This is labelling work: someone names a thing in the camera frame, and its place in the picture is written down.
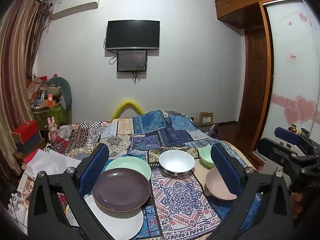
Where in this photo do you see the yellow foam tube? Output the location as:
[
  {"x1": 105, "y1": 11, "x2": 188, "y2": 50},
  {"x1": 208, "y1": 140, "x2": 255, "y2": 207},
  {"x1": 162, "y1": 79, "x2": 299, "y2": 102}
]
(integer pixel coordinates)
[{"x1": 110, "y1": 99, "x2": 145, "y2": 122}]

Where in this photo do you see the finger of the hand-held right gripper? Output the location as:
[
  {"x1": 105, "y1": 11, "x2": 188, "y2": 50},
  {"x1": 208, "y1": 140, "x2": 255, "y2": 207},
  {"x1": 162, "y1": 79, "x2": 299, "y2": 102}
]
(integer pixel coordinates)
[
  {"x1": 274, "y1": 127, "x2": 315, "y2": 155},
  {"x1": 257, "y1": 138, "x2": 320, "y2": 174}
]

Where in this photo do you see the white cloth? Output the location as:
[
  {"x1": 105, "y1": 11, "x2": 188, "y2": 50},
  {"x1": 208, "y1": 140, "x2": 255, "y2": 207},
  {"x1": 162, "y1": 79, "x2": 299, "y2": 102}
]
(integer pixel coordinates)
[{"x1": 25, "y1": 150, "x2": 83, "y2": 181}]

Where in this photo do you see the red box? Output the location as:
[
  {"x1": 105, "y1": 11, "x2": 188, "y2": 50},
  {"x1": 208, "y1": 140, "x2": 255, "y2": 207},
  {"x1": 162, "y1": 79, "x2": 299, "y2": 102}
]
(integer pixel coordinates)
[{"x1": 11, "y1": 120, "x2": 39, "y2": 144}]

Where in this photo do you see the person's right hand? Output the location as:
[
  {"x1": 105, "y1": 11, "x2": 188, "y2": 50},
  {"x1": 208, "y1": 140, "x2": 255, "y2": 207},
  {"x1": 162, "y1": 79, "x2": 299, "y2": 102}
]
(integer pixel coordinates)
[{"x1": 291, "y1": 192, "x2": 304, "y2": 219}]

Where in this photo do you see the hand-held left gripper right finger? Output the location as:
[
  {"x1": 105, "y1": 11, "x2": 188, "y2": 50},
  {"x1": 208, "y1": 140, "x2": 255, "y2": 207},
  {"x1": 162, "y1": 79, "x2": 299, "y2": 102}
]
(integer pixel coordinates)
[{"x1": 210, "y1": 143, "x2": 293, "y2": 240}]

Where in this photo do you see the white air conditioner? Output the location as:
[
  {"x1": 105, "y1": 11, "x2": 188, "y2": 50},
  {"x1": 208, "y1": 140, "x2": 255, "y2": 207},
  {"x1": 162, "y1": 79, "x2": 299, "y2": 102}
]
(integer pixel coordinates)
[{"x1": 51, "y1": 0, "x2": 101, "y2": 20}]

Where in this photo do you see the white sliding door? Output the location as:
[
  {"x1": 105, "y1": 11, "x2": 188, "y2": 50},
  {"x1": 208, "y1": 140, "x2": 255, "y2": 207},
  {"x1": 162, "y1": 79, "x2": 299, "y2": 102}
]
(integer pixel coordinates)
[{"x1": 257, "y1": 0, "x2": 320, "y2": 165}]

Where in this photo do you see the white bowl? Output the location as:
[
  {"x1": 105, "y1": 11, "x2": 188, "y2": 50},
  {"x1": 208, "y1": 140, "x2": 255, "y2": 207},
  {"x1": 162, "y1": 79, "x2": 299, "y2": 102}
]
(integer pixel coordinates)
[{"x1": 159, "y1": 150, "x2": 195, "y2": 178}]

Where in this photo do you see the pink rabbit toy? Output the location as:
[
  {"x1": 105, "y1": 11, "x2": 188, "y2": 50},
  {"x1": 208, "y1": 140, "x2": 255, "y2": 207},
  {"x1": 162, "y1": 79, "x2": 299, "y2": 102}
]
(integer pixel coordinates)
[{"x1": 47, "y1": 117, "x2": 59, "y2": 143}]

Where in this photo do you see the striped brown curtain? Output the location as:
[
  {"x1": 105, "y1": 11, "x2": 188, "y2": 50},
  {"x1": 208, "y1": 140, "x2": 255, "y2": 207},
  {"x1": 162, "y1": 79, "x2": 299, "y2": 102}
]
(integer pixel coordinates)
[{"x1": 0, "y1": 0, "x2": 53, "y2": 178}]

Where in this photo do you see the pink bowl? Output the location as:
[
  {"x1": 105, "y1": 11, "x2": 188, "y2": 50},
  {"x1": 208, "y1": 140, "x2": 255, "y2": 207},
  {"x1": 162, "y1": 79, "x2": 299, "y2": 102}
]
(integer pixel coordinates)
[{"x1": 205, "y1": 166, "x2": 244, "y2": 201}]

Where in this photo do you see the black wall television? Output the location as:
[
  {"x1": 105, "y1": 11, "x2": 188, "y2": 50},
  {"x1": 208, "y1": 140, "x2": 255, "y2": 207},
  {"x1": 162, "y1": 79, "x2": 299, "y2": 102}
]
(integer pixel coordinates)
[{"x1": 105, "y1": 20, "x2": 160, "y2": 50}]

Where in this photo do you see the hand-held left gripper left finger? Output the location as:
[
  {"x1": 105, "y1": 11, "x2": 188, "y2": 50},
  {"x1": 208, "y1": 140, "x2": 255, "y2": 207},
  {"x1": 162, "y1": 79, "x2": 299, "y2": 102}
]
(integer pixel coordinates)
[{"x1": 27, "y1": 143, "x2": 118, "y2": 240}]

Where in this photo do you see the wooden door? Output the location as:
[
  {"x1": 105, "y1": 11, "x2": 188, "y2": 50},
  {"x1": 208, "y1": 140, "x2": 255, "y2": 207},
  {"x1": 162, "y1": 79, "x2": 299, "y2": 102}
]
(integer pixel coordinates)
[{"x1": 236, "y1": 29, "x2": 269, "y2": 155}]

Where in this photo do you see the cardboard box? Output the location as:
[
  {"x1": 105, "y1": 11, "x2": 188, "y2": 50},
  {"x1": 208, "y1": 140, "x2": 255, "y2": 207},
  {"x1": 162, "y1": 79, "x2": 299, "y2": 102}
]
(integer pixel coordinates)
[{"x1": 199, "y1": 111, "x2": 214, "y2": 125}]

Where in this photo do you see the small black monitor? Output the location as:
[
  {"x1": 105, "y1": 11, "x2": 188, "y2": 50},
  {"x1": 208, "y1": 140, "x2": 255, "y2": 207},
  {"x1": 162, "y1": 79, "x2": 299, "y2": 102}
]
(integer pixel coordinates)
[{"x1": 117, "y1": 50, "x2": 147, "y2": 72}]

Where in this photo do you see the white plate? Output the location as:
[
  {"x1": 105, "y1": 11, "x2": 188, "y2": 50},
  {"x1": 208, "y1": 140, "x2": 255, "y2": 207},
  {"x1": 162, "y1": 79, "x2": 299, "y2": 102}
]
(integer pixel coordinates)
[{"x1": 84, "y1": 194, "x2": 144, "y2": 240}]

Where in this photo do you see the brown plate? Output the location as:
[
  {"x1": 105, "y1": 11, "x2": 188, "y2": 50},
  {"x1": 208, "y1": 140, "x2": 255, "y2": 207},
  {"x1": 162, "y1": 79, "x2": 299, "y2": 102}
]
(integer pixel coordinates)
[{"x1": 92, "y1": 169, "x2": 151, "y2": 212}]

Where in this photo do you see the green plate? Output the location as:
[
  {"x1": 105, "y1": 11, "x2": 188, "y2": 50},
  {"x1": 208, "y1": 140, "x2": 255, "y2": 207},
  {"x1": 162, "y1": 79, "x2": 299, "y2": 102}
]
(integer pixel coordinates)
[{"x1": 105, "y1": 156, "x2": 152, "y2": 182}]

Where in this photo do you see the patchwork blanket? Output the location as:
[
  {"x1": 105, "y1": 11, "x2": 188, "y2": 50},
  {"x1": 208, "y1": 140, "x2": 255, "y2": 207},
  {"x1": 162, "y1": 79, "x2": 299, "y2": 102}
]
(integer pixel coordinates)
[{"x1": 19, "y1": 109, "x2": 263, "y2": 240}]

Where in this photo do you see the green bowl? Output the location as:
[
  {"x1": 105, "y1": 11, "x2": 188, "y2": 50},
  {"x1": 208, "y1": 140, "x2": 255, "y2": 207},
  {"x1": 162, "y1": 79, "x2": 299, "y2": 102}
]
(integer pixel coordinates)
[{"x1": 199, "y1": 145, "x2": 218, "y2": 168}]

